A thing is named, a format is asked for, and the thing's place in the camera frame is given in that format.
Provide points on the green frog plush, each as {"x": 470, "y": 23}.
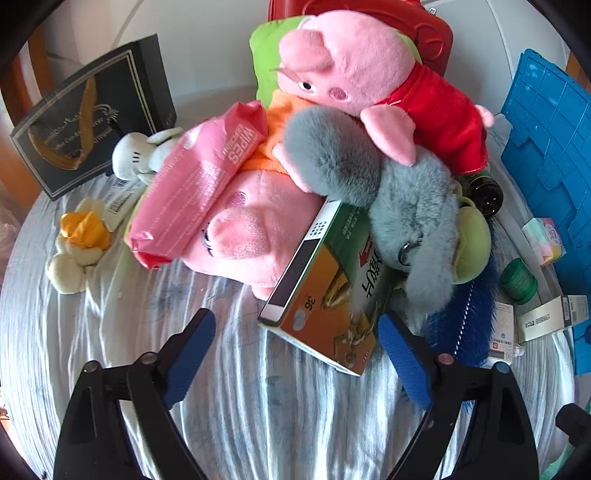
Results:
{"x": 265, "y": 60}

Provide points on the red hard carry case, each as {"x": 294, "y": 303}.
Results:
{"x": 434, "y": 41}

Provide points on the large pink pig plush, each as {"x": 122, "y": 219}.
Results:
{"x": 249, "y": 230}

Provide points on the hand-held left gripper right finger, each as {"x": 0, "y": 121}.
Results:
{"x": 406, "y": 364}

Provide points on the brown wooden furniture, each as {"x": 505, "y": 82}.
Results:
{"x": 37, "y": 69}

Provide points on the white kitty plush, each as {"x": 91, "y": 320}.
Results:
{"x": 129, "y": 154}

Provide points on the small green jar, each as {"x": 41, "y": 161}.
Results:
{"x": 519, "y": 281}

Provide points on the blue feather brush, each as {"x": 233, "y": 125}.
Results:
{"x": 480, "y": 314}

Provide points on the brown bottle green label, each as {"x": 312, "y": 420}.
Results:
{"x": 485, "y": 194}

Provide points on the white medicine box red mark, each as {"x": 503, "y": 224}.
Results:
{"x": 503, "y": 327}

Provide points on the pink pig plush red dress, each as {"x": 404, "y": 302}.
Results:
{"x": 351, "y": 60}

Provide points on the green one-eyed monster plush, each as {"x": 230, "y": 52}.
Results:
{"x": 473, "y": 240}

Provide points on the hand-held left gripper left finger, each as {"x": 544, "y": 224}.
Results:
{"x": 189, "y": 350}

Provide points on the cream plush yellow cloth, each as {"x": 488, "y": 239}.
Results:
{"x": 85, "y": 230}

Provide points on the green yellow carton box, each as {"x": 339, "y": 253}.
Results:
{"x": 323, "y": 295}

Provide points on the blue plastic crate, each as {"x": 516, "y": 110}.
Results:
{"x": 545, "y": 115}

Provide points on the light green cloth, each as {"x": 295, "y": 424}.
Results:
{"x": 570, "y": 466}

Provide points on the pink wipes pack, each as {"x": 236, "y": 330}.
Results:
{"x": 184, "y": 194}

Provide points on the grey furry plush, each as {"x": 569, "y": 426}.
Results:
{"x": 332, "y": 157}

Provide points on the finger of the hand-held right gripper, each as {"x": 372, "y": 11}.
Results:
{"x": 575, "y": 422}

